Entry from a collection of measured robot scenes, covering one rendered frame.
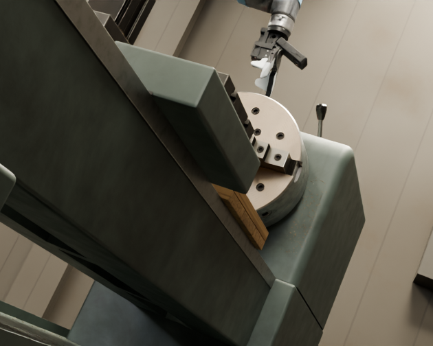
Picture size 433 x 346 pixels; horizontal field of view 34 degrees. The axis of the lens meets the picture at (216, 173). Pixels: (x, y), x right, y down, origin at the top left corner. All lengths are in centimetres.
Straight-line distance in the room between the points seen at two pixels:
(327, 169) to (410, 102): 356
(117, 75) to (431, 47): 481
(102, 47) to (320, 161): 109
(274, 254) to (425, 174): 346
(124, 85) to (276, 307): 97
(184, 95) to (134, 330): 99
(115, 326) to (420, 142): 371
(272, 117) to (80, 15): 101
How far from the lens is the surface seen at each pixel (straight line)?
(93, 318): 181
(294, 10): 225
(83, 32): 73
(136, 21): 122
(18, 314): 170
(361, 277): 488
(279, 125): 167
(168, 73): 89
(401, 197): 504
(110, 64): 79
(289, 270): 171
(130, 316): 178
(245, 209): 129
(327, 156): 179
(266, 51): 218
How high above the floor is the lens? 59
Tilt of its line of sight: 15 degrees up
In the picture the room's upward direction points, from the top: 25 degrees clockwise
